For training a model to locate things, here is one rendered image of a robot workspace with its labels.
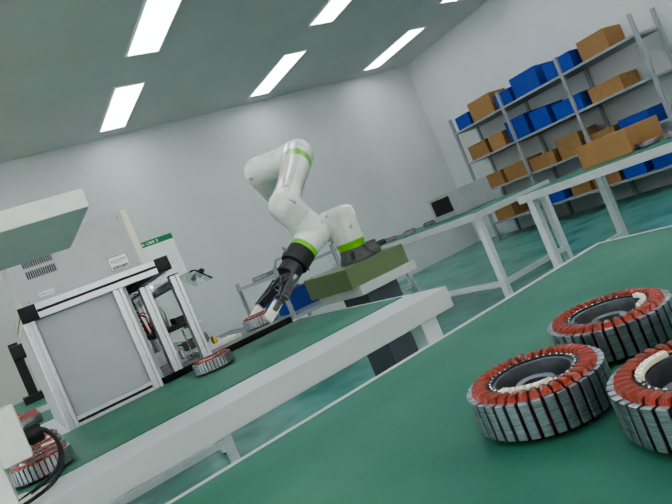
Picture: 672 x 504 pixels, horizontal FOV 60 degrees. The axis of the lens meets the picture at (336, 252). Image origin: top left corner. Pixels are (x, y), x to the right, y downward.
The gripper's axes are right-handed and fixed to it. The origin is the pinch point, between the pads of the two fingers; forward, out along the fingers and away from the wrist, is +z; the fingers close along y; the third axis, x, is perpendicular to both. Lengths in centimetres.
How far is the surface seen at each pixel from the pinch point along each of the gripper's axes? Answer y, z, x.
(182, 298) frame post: -23.2, 2.0, -18.2
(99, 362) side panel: -24.8, 31.6, -26.7
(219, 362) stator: 4.8, 19.4, -5.1
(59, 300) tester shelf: -24, 24, -46
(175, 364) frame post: -24.0, 19.9, -7.9
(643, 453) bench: 134, 44, -19
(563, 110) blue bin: -237, -563, 278
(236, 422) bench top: 53, 40, -11
